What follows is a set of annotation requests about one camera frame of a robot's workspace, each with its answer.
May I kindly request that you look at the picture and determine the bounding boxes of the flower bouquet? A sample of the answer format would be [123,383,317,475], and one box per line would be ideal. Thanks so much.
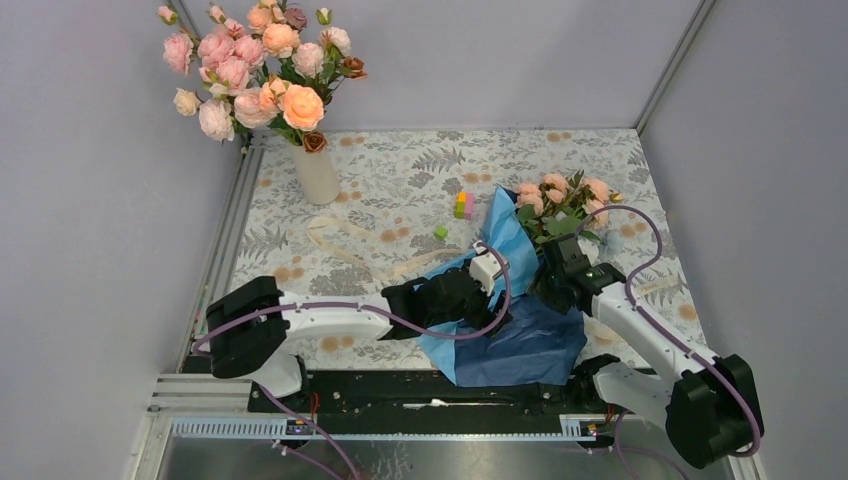
[512,170,623,256]

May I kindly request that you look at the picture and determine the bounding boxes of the blue wrapping paper sheet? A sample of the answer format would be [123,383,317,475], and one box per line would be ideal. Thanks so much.
[416,187,587,387]

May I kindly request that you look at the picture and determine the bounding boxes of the cream printed ribbon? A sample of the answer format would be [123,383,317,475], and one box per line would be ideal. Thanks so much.
[305,215,684,346]

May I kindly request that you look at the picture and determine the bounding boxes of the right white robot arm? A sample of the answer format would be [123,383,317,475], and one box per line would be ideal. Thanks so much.
[533,234,765,469]

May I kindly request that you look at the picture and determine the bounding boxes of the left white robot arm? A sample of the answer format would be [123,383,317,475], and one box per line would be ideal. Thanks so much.
[193,267,513,411]

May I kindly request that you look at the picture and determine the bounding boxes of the white ceramic vase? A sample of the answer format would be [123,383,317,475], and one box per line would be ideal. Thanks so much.
[289,145,341,205]

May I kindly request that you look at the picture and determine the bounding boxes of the stacked coloured toy blocks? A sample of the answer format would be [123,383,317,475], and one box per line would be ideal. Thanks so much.
[453,191,475,220]

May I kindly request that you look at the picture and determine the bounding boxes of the pink and peach rose bunch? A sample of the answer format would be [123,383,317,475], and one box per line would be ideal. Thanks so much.
[156,1,367,154]

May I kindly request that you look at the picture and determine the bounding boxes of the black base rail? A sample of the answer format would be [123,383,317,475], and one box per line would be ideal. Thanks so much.
[281,370,622,436]

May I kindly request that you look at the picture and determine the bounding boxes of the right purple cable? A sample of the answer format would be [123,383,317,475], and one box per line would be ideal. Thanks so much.
[576,204,763,480]

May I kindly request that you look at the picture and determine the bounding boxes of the purple cable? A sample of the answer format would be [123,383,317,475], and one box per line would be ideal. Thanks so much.
[190,241,513,480]
[576,204,763,480]

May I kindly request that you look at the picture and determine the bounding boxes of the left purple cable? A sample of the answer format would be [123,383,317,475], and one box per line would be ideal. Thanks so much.
[190,241,513,480]

